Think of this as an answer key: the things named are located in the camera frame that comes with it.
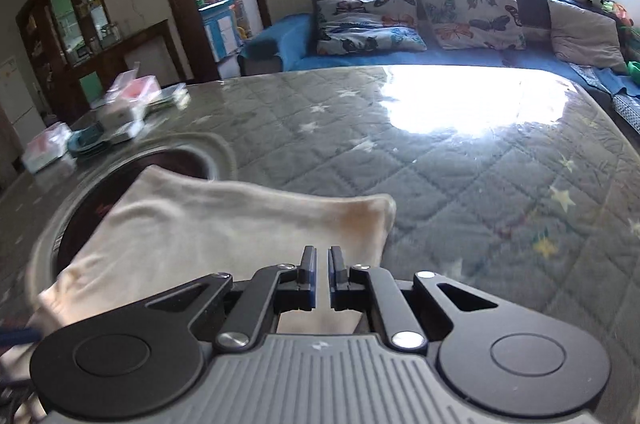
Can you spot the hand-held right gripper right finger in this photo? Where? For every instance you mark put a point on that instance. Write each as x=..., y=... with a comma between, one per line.
x=334, y=284

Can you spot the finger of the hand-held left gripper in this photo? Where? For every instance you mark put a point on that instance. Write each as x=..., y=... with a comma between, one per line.
x=17, y=335

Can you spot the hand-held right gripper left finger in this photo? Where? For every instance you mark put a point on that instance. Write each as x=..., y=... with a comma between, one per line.
x=310, y=276

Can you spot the cream shirt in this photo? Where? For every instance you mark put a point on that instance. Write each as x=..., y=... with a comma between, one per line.
x=210, y=229

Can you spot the grey star quilted table cover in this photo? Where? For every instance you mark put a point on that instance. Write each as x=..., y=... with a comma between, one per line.
x=450, y=204

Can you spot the pink white tissue pack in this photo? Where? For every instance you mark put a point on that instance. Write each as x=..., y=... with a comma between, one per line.
x=132, y=97
x=47, y=148

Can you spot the blue curved device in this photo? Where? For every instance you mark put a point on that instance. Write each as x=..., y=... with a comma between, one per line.
x=87, y=143

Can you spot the white fridge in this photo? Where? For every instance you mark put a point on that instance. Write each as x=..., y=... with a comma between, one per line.
x=20, y=109

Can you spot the green packet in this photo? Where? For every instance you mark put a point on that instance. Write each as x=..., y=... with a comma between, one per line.
x=170, y=97

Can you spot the blue sofa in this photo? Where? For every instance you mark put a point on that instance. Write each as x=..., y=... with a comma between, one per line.
x=295, y=44

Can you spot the white flat box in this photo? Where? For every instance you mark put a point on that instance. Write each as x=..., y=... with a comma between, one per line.
x=127, y=129

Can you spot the butterfly print pillow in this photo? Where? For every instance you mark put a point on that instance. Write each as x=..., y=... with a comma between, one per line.
x=370, y=24
x=475, y=12

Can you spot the blue plastic drawer cabinet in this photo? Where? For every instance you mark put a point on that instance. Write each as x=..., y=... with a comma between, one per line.
x=220, y=29

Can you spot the dark wooden cabinet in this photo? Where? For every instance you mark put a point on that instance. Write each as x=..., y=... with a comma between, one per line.
x=145, y=49

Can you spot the plain grey pillow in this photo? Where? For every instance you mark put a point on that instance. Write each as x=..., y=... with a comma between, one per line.
x=585, y=34

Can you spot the green plastic toy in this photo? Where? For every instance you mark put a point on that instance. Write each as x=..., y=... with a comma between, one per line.
x=634, y=70

